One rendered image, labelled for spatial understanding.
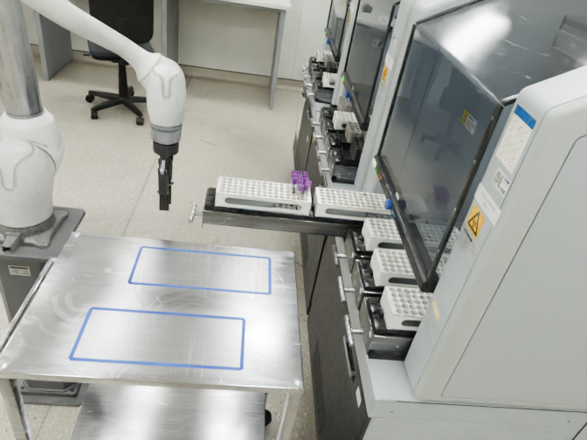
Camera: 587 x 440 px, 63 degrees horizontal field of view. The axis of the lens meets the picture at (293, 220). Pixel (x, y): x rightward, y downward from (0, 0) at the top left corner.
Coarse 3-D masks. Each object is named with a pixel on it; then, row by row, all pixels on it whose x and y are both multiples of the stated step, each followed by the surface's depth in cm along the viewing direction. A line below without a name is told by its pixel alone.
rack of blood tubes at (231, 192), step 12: (228, 180) 153; (240, 180) 153; (252, 180) 154; (216, 192) 145; (228, 192) 147; (240, 192) 147; (252, 192) 148; (264, 192) 150; (276, 192) 150; (288, 192) 152; (216, 204) 147; (228, 204) 147; (240, 204) 151; (252, 204) 152; (264, 204) 153; (276, 204) 151; (288, 204) 152; (300, 204) 148
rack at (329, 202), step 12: (324, 192) 154; (336, 192) 155; (348, 192) 157; (360, 192) 158; (324, 204) 148; (336, 204) 149; (348, 204) 151; (360, 204) 151; (372, 204) 154; (324, 216) 151; (336, 216) 151; (348, 216) 152; (360, 216) 156; (372, 216) 154; (384, 216) 155
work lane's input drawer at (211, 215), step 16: (208, 192) 153; (192, 208) 155; (208, 208) 147; (224, 208) 147; (224, 224) 149; (240, 224) 149; (256, 224) 150; (272, 224) 150; (288, 224) 150; (304, 224) 150; (320, 224) 151; (336, 224) 151; (352, 224) 152
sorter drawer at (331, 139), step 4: (328, 136) 206; (332, 136) 203; (336, 136) 202; (328, 140) 203; (332, 140) 200; (336, 140) 201; (328, 144) 200; (332, 144) 197; (336, 144) 198; (316, 148) 206; (324, 148) 210; (328, 148) 199; (332, 148) 197; (336, 148) 197; (340, 148) 197; (316, 152) 204; (320, 152) 204; (324, 152) 205; (328, 152) 198; (328, 156) 199
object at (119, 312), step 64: (64, 256) 118; (128, 256) 122; (192, 256) 126; (256, 256) 129; (64, 320) 102; (128, 320) 105; (192, 320) 107; (256, 320) 110; (0, 384) 92; (128, 384) 94; (192, 384) 94; (256, 384) 96
